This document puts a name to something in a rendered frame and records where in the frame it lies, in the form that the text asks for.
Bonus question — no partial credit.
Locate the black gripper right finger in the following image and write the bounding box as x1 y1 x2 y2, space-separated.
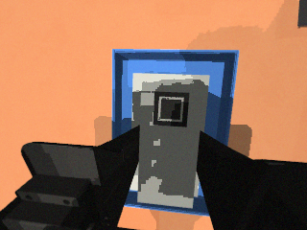
197 131 307 230

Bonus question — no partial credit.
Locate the blue rectangular tray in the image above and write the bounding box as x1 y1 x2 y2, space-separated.
112 49 240 217

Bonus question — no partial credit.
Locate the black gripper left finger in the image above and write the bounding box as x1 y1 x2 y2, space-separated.
21 125 140 227

